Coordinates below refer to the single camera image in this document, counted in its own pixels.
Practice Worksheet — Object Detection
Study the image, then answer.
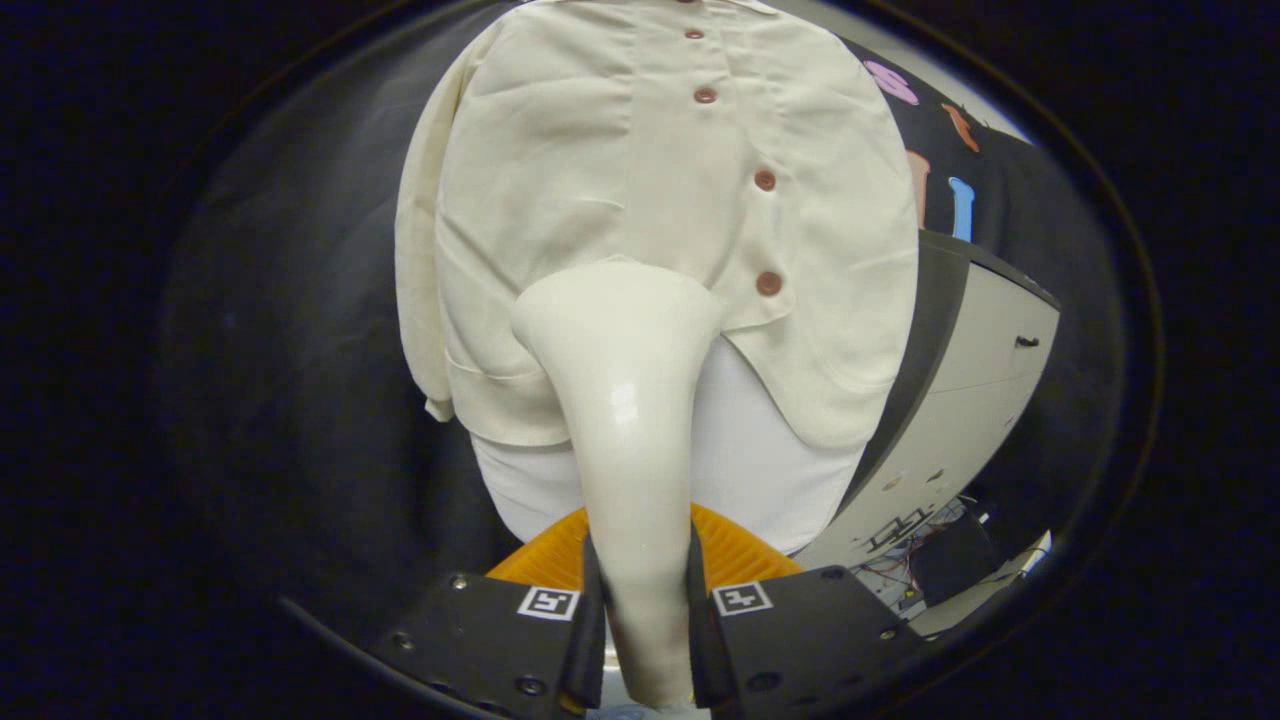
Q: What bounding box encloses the tangle of floor cables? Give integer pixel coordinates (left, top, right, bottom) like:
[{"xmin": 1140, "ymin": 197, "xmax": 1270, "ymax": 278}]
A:
[{"xmin": 860, "ymin": 495, "xmax": 991, "ymax": 593}]

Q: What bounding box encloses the cream button shirt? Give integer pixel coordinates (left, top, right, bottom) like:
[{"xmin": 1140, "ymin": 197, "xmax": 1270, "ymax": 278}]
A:
[{"xmin": 393, "ymin": 0, "xmax": 921, "ymax": 449}]

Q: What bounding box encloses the white garment steamer wand with hose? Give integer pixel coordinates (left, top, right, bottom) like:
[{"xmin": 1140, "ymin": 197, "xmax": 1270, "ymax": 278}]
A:
[{"xmin": 510, "ymin": 258, "xmax": 723, "ymax": 711}]

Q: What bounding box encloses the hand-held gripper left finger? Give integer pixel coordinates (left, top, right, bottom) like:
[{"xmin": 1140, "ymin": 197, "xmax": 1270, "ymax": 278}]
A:
[{"xmin": 365, "ymin": 505, "xmax": 608, "ymax": 720}]

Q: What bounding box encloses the white hanging pad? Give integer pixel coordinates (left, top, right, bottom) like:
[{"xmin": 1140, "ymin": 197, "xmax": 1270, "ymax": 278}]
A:
[{"xmin": 470, "ymin": 335, "xmax": 866, "ymax": 556}]

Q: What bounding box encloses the grey cabinet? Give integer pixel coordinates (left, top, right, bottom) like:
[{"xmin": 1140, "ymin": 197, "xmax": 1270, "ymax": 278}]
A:
[{"xmin": 790, "ymin": 230, "xmax": 1061, "ymax": 573}]

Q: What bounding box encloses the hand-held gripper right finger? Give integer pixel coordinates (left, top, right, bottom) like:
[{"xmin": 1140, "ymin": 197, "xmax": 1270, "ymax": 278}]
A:
[{"xmin": 685, "ymin": 503, "xmax": 926, "ymax": 716}]

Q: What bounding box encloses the black backdrop cloth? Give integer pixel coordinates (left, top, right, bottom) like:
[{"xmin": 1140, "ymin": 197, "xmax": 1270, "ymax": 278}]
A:
[{"xmin": 160, "ymin": 0, "xmax": 1136, "ymax": 641}]

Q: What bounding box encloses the black floor box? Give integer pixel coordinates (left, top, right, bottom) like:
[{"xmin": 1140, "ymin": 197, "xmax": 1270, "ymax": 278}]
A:
[{"xmin": 910, "ymin": 510, "xmax": 1001, "ymax": 606}]

